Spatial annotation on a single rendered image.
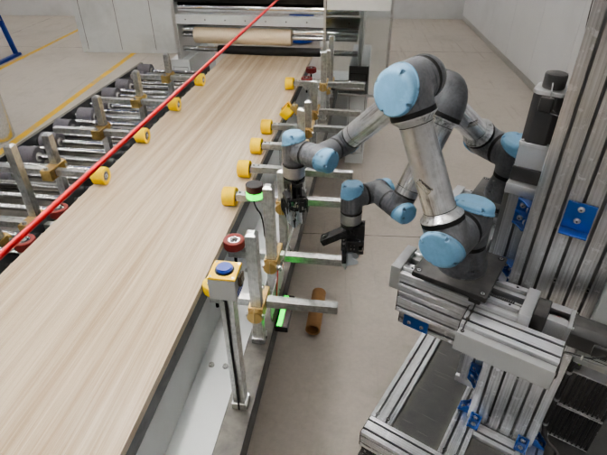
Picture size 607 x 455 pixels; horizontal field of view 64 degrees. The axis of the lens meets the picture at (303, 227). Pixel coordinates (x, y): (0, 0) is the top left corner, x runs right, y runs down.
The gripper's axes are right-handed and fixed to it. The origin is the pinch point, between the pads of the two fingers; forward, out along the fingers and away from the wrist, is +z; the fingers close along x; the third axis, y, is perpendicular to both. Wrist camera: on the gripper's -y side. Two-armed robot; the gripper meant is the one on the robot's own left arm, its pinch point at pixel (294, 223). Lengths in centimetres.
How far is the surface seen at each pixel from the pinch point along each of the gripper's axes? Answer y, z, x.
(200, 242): -10.5, 10.6, -34.0
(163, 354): 42, 11, -46
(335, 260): 5.6, 14.9, 14.3
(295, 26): -249, -15, 50
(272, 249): 1.8, 9.1, -8.5
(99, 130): -112, 3, -81
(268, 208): 1.8, -8.6, -9.0
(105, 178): -65, 7, -74
